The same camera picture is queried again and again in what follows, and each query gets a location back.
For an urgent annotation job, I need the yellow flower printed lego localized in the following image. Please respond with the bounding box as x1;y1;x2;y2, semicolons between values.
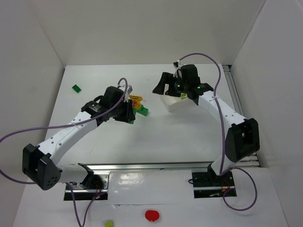
129;95;143;108

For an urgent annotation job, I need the light green lego brick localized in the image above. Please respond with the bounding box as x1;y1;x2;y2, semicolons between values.
180;93;187;99

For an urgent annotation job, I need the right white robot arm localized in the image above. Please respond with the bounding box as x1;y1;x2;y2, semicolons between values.
152;64;260;176

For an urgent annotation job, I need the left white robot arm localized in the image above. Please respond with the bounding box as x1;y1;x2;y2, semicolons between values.
22;85;135;191

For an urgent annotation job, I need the dark green stacked lego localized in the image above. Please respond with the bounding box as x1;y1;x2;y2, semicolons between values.
133;105;149;116

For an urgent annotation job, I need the white divided plastic bin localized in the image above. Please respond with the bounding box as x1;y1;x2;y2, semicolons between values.
160;95;194;113

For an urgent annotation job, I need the small dark green lego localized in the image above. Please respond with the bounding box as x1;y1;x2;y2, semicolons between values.
72;85;81;93

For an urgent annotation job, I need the red round lego piece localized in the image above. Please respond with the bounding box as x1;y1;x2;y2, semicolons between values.
145;210;160;222

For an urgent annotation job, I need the light green floor lego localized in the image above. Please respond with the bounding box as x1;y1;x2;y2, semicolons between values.
104;220;114;227

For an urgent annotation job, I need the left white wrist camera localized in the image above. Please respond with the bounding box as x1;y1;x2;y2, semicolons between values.
118;85;133;95

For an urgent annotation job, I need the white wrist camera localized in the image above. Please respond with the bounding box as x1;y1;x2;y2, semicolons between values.
118;85;133;95
173;60;183;70

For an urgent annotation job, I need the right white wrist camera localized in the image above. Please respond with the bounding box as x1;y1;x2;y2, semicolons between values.
173;60;183;70

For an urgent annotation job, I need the aluminium rail front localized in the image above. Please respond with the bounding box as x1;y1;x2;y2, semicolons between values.
86;162;211;171

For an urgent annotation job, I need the aluminium rail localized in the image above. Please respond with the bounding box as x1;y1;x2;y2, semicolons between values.
86;162;211;171
223;65;260;168

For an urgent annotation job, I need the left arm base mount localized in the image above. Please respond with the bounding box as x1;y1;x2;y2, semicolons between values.
69;171;109;201

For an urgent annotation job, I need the aluminium rail right side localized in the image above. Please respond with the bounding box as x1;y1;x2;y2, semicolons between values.
223;65;260;168

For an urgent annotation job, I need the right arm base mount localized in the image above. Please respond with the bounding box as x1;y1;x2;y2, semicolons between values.
188;172;237;199

